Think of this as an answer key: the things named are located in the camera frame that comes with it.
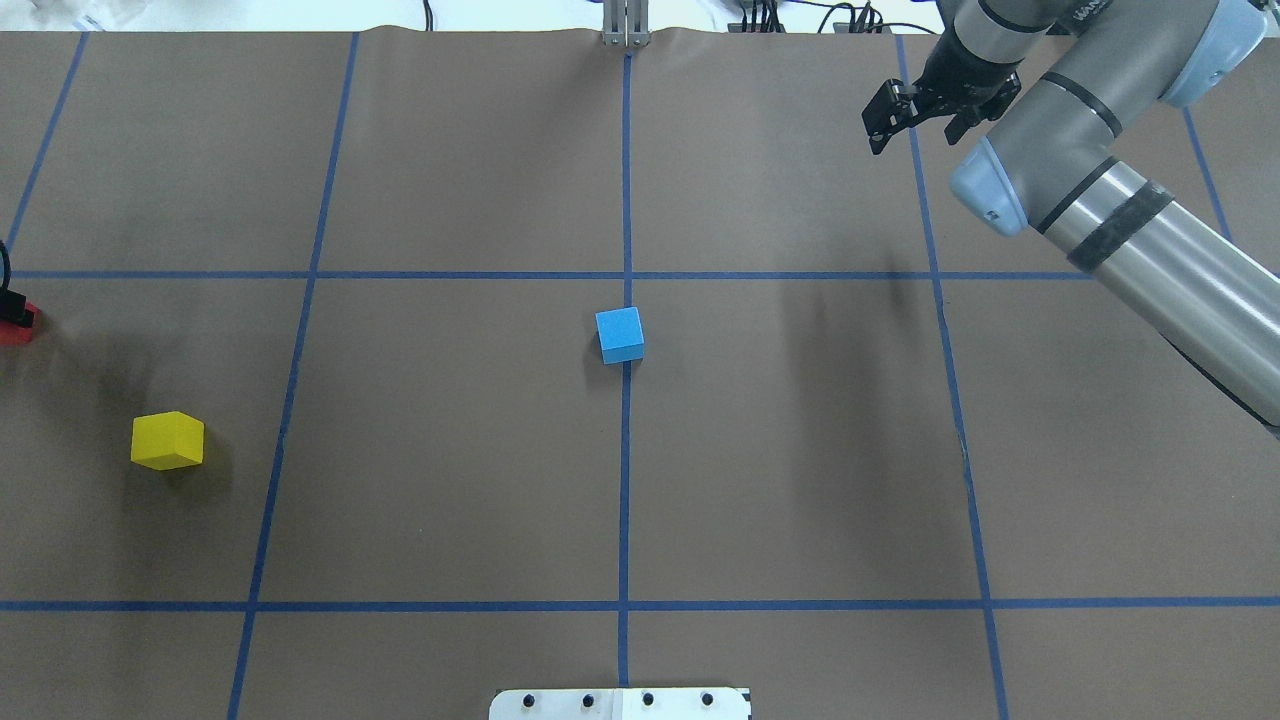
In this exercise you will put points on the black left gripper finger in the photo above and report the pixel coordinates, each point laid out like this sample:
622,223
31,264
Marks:
15,309

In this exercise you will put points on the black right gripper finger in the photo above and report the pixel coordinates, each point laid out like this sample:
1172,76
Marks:
958,126
879,140

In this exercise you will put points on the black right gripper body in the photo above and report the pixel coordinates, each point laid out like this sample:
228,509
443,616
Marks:
962,76

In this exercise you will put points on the red foam block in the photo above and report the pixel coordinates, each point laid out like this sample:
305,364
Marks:
18,327

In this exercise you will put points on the blue foam block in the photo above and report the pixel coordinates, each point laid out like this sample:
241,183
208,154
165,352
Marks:
620,335

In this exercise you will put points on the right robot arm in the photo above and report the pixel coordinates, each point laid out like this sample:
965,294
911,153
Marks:
1060,81

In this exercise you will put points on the yellow foam block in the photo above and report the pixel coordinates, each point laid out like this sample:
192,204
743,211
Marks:
167,441

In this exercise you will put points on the aluminium frame post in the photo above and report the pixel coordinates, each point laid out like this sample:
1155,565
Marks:
625,23

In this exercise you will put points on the white camera mast with base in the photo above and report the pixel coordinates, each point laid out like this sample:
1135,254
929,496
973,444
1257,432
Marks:
623,703

